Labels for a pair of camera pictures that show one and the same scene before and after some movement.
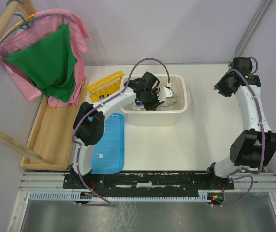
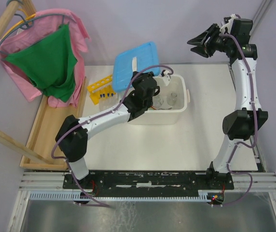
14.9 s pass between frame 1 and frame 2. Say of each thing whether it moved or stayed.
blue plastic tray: moved
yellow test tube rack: stayed
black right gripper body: moved
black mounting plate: stayed
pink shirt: stayed
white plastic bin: stayed
